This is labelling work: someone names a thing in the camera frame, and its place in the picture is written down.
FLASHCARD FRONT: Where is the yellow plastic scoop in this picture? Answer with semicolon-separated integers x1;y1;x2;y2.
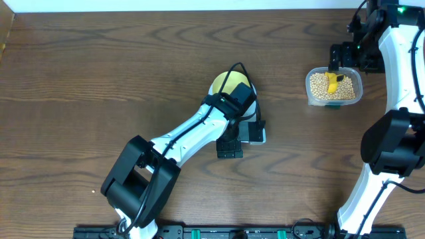
325;72;338;94

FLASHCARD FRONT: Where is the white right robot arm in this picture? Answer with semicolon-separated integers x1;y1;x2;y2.
322;0;424;238

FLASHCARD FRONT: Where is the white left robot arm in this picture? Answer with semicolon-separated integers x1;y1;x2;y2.
101;92;266;238

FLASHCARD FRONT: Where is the white digital kitchen scale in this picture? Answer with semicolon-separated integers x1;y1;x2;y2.
207;82;262;144

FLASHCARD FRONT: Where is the yellow bowl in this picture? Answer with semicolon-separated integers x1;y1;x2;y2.
209;71;250;95

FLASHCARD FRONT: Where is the clear plastic container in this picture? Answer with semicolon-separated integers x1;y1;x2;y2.
305;67;363;106

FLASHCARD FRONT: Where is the soybeans pile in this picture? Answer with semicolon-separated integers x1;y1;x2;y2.
309;73;355;100

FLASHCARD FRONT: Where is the cardboard box edge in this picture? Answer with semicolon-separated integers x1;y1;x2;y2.
0;0;15;59

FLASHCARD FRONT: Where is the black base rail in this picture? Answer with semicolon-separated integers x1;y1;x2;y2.
72;219;407;239

